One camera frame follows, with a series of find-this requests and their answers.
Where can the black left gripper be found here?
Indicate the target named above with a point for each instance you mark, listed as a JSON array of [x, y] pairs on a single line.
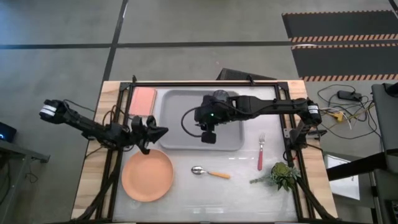
[[136, 129]]

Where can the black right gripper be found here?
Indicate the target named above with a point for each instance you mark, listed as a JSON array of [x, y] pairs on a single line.
[[214, 113]]

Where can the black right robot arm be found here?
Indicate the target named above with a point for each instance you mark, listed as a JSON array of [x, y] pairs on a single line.
[[267, 104]]

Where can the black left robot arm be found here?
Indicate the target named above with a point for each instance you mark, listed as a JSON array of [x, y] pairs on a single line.
[[90, 126]]

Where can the grey plastic tray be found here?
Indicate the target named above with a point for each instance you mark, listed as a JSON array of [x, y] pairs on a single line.
[[174, 124]]

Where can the orange plate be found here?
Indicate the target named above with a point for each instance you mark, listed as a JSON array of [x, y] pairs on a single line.
[[147, 175]]

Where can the black triangular stand base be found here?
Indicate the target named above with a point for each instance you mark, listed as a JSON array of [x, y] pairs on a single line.
[[236, 75]]

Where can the green artificial succulent plant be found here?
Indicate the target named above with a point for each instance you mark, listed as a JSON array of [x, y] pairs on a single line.
[[281, 175]]

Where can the black power adapter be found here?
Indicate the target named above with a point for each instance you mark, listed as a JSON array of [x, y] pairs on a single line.
[[349, 95]]

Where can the grey side table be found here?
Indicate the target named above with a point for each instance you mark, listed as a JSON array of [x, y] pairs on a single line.
[[15, 155]]

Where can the black hazard-striped floor mat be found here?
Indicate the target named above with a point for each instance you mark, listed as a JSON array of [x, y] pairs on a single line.
[[345, 60], [339, 24]]

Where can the black device with blue light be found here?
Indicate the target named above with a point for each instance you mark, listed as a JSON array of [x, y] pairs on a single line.
[[6, 132]]

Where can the white box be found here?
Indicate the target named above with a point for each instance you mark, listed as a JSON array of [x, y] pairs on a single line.
[[342, 183]]

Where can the black beam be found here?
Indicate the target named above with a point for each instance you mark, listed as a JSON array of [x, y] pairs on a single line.
[[354, 166]]

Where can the grey cabinet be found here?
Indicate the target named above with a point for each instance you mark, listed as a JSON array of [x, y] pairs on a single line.
[[387, 124]]

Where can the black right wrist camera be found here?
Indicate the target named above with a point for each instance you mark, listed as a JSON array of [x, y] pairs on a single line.
[[208, 137]]

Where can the black aluminium table frame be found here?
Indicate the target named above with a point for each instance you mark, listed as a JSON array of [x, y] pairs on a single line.
[[202, 83]]

